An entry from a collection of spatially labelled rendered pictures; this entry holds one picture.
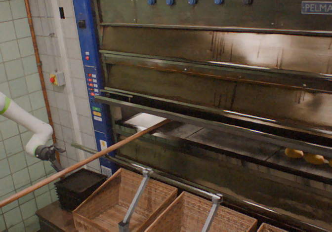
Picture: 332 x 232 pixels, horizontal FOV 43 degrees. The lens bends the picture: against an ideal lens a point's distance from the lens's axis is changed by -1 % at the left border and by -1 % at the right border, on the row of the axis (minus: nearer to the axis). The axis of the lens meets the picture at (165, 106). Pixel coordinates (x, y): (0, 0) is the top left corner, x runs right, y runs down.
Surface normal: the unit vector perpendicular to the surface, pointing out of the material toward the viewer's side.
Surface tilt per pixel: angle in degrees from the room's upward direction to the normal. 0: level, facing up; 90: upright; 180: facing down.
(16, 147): 90
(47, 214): 0
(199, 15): 90
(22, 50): 90
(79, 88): 90
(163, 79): 70
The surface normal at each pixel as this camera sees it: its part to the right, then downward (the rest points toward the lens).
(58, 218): -0.10, -0.94
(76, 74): -0.68, 0.30
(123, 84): -0.67, -0.04
